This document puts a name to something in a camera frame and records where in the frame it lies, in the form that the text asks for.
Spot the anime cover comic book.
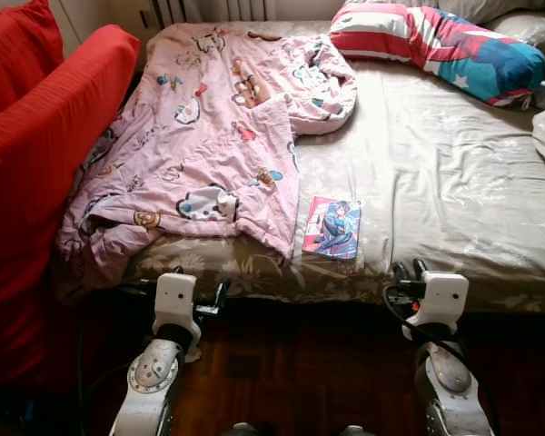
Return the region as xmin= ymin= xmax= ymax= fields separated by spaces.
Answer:
xmin=302 ymin=195 xmax=362 ymax=261

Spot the bed with beige floral sheet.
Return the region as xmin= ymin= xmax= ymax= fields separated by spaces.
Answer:
xmin=54 ymin=0 xmax=545 ymax=314

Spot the silver robot left leg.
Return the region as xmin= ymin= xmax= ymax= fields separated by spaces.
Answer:
xmin=221 ymin=421 xmax=257 ymax=436

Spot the pink cartoon print blanket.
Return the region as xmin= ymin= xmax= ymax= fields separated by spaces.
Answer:
xmin=56 ymin=23 xmax=358 ymax=287

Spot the large red sofa cushion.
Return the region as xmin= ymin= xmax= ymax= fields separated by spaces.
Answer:
xmin=0 ymin=25 xmax=142 ymax=382

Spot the beige floral pillow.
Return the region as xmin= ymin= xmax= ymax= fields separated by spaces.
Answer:
xmin=500 ymin=9 xmax=545 ymax=74

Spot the small red sofa cushion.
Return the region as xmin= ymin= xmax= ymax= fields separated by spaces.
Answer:
xmin=0 ymin=0 xmax=64 ymax=124

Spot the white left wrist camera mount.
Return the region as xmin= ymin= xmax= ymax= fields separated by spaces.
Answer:
xmin=153 ymin=272 xmax=201 ymax=353

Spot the white wall radiator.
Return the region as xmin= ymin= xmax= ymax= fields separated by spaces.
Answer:
xmin=153 ymin=0 xmax=275 ymax=25

